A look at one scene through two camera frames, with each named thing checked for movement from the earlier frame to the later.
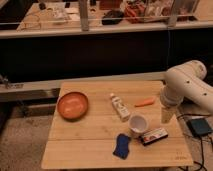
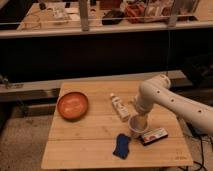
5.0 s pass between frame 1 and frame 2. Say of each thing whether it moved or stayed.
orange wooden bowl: stayed
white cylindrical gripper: moved
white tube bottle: stayed
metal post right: stayed
